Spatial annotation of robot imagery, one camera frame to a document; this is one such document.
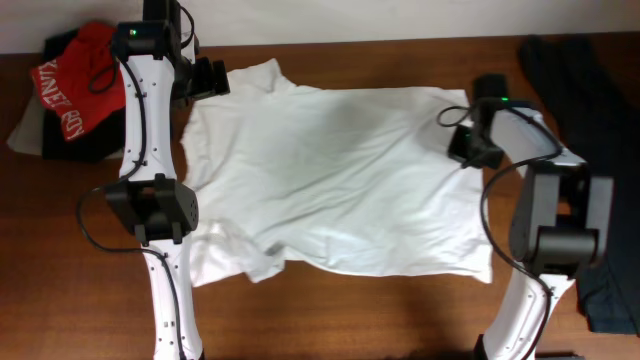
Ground white t-shirt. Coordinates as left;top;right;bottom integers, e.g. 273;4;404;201
181;60;492;286

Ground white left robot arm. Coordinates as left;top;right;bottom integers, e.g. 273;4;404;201
105;0;230;359

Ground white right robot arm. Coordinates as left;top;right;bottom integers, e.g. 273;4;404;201
447;74;614;360

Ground black folded garment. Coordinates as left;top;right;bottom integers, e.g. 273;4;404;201
36;27;125;163

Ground red printed t-shirt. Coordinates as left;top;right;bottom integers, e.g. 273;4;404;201
31;22;125;142

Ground dark green trousers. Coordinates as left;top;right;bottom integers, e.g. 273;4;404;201
518;36;639;335

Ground grey folded garment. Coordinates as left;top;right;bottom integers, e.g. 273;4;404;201
7;96;45;156

